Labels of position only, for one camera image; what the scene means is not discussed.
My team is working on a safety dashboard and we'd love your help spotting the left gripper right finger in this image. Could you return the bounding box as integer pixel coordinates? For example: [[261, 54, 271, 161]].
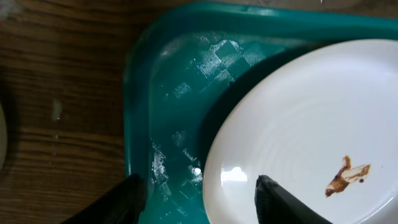
[[254, 175, 331, 224]]

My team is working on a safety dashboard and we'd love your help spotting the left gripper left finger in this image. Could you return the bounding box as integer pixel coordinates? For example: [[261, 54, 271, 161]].
[[62, 174, 146, 224]]

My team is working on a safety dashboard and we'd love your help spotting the teal plastic serving tray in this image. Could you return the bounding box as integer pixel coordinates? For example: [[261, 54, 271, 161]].
[[123, 1, 397, 223]]

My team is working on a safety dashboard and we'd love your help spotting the white plate with red stain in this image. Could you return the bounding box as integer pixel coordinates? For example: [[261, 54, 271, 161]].
[[203, 39, 397, 223]]

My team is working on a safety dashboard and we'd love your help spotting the white plate with brown stain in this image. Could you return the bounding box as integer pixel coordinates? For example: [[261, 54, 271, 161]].
[[0, 105, 7, 169]]

